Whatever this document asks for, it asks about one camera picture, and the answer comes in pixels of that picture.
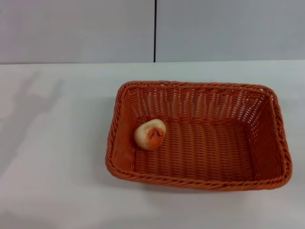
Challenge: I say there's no cream bun with orange filling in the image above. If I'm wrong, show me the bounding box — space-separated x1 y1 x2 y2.
134 118 167 150

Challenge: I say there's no orange woven plastic basket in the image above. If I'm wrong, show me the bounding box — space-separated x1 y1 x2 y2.
105 80 293 192

